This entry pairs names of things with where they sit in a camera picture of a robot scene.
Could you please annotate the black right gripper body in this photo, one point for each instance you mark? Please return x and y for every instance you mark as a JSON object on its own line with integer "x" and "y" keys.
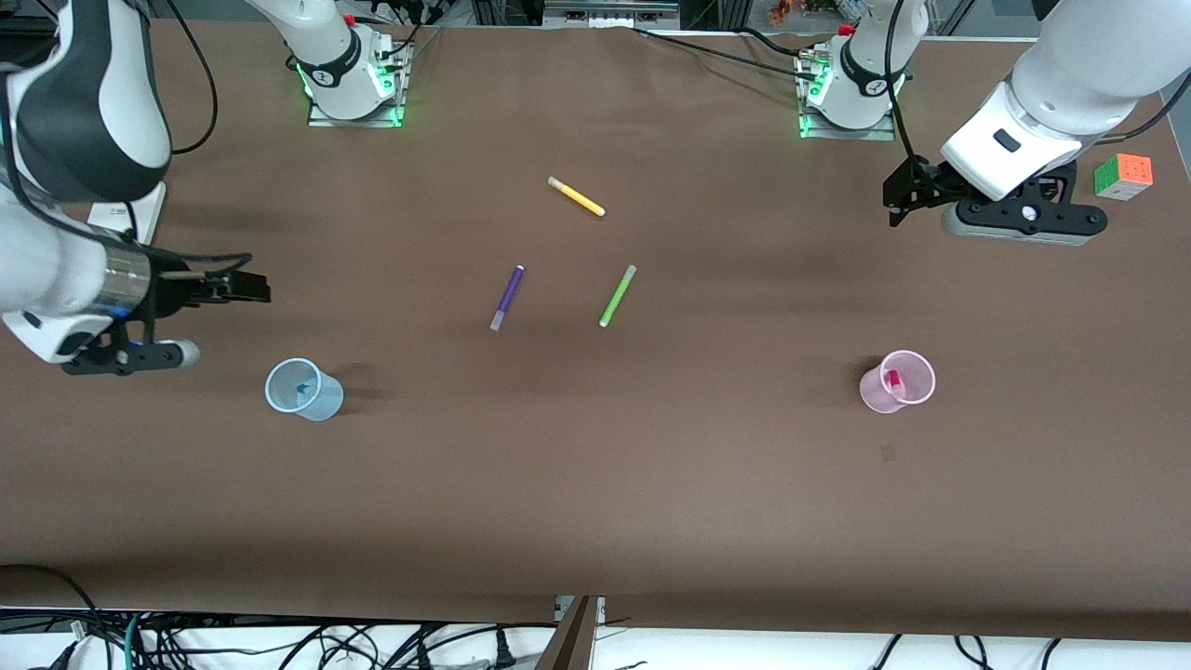
{"x": 180, "y": 288}

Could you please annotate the pink marker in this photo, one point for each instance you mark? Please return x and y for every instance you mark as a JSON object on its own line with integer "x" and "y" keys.
{"x": 892, "y": 380}

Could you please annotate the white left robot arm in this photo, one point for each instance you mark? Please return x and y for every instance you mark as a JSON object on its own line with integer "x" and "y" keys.
{"x": 1061, "y": 84}

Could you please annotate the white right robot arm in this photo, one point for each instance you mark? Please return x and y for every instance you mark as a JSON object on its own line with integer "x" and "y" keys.
{"x": 84, "y": 102}

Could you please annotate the white desk lamp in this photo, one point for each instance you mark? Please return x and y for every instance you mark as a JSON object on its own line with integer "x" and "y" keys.
{"x": 113, "y": 221}

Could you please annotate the light blue plastic cup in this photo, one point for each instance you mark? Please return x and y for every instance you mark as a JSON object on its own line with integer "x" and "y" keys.
{"x": 326, "y": 405}

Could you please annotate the colourful puzzle cube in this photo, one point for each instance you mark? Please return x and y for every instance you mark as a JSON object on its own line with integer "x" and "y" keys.
{"x": 1124, "y": 177}

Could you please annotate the pink plastic cup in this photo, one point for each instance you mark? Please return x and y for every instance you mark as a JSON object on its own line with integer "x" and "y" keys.
{"x": 873, "y": 398}

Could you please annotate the orange background object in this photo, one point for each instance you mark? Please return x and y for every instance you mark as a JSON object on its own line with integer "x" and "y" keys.
{"x": 780, "y": 11}

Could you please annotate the purple marker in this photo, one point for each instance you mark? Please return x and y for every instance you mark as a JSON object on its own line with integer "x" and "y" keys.
{"x": 508, "y": 296}

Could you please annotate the green marker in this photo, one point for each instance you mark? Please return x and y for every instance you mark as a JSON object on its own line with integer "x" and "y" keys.
{"x": 617, "y": 297}

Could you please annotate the yellow marker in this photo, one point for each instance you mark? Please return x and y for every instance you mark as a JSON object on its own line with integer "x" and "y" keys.
{"x": 577, "y": 196}

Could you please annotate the brown table support beam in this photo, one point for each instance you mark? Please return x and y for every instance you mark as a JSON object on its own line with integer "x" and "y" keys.
{"x": 569, "y": 642}

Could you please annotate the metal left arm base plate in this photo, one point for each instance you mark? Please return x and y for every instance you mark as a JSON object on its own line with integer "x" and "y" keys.
{"x": 847, "y": 135}

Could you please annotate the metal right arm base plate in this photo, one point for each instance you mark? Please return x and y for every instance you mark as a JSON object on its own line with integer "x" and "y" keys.
{"x": 358, "y": 122}

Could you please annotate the white metal bracket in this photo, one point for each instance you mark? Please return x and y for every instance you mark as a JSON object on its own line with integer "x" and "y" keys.
{"x": 600, "y": 607}

